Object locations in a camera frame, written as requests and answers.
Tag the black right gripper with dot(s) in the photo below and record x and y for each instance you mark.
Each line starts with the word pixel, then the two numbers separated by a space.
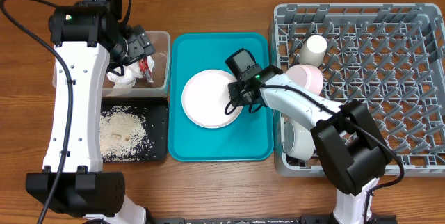
pixel 232 92

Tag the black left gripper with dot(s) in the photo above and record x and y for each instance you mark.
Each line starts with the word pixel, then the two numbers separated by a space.
pixel 139 42

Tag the red candy wrapper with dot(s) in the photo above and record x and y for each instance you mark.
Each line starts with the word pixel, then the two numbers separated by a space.
pixel 146 65

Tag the white napkin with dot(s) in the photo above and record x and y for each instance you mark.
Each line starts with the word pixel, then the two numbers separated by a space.
pixel 132 74

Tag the pink plate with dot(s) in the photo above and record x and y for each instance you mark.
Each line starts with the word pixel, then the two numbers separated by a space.
pixel 205 97

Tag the pink bowl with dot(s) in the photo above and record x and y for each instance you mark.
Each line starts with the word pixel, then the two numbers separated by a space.
pixel 306 76

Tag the white bowl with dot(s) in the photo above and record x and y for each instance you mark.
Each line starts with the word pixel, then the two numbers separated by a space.
pixel 298 141

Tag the cream paper cup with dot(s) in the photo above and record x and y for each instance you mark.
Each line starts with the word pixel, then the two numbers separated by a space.
pixel 313 51

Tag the white rice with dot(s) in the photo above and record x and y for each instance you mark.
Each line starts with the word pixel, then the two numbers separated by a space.
pixel 123 134

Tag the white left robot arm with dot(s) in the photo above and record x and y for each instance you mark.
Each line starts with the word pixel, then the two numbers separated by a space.
pixel 72 180

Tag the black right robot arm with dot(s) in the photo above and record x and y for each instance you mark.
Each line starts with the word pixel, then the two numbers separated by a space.
pixel 345 137

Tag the grey dishwasher rack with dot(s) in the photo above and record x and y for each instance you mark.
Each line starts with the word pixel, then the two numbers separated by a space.
pixel 389 56

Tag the teal serving tray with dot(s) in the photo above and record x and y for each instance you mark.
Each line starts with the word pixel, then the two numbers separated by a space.
pixel 250 136

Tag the clear plastic bin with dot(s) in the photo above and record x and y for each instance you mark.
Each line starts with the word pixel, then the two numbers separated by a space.
pixel 160 64

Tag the black plastic tray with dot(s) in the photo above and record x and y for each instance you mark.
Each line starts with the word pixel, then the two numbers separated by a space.
pixel 155 109

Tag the black mounting rail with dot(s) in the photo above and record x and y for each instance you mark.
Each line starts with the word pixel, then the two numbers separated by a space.
pixel 304 219

